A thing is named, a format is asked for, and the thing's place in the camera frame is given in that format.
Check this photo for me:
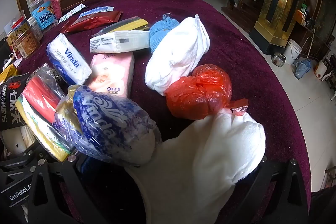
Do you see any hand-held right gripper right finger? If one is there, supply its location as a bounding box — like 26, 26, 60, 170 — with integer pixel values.
231, 157, 311, 224

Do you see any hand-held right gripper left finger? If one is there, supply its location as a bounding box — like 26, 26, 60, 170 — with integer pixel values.
28, 154, 108, 224

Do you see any blue plastic bag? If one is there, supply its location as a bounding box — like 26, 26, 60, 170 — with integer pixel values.
54, 84, 162, 166

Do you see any large white towel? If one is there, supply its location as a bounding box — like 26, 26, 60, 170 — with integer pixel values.
125, 108, 266, 224

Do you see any pink tissue pack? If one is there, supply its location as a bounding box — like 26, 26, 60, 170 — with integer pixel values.
87, 53, 135, 98

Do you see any bag of red yellow sponges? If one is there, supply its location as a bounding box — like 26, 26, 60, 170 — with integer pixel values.
15, 63, 77, 162

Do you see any black snack packet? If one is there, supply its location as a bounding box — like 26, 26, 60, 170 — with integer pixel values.
0, 72, 30, 131

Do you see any red plastic bag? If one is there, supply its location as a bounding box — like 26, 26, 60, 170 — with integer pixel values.
165, 64, 249, 121

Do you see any blue and white tissue pack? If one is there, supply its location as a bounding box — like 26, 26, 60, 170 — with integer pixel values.
46, 33, 93, 85

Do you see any blue dustpan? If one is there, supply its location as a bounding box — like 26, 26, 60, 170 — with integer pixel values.
294, 58, 312, 80

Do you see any steel kettle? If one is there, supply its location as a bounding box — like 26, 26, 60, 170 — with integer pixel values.
271, 52, 287, 67

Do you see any yellow packet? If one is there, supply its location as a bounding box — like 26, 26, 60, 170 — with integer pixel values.
0, 63, 19, 83

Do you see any white bucket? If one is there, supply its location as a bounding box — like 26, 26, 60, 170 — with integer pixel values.
283, 39, 302, 65

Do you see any brown label plastic jar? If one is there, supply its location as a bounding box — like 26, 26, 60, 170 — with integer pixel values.
13, 27, 43, 60

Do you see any maroon tablecloth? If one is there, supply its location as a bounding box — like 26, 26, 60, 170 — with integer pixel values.
16, 0, 313, 224

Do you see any knotted white towel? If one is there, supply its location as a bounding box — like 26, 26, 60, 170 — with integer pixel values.
144, 14, 211, 97

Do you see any red foil packet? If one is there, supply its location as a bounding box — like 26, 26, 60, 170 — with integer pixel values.
60, 10, 123, 34

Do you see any light blue yarn ball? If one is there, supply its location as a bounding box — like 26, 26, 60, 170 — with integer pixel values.
149, 13, 182, 57

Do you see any zip bag of yellow sponges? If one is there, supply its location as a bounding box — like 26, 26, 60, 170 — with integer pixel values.
98, 16, 149, 36

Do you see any red label plastic jar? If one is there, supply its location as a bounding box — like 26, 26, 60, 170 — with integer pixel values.
5, 16, 30, 41

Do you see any blue and white sachet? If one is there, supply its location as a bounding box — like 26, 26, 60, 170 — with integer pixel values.
78, 6, 114, 18

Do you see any blue label plastic jar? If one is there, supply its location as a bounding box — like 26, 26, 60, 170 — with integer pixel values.
29, 0, 59, 31

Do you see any pink bottle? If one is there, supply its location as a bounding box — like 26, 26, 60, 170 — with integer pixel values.
49, 0, 63, 19

